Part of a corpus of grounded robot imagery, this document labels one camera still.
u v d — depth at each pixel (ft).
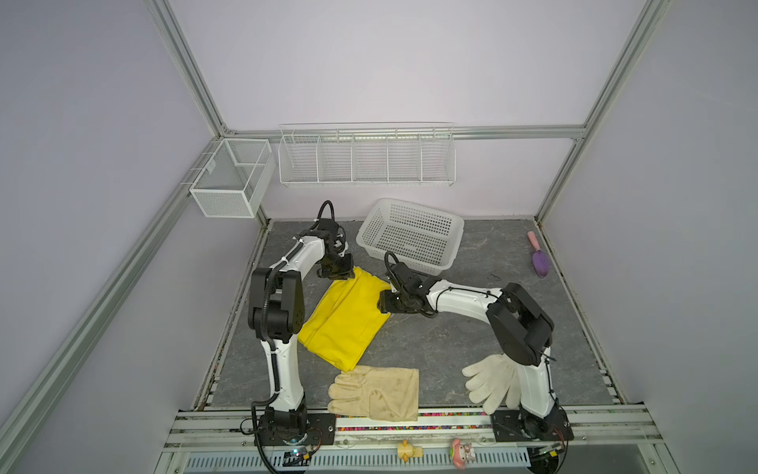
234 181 3.36
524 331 1.67
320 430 2.42
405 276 2.46
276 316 1.81
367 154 3.18
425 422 2.50
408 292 2.42
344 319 2.99
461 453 2.23
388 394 2.59
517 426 2.42
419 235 3.79
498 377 2.66
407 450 2.23
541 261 3.45
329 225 2.84
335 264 2.79
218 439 2.42
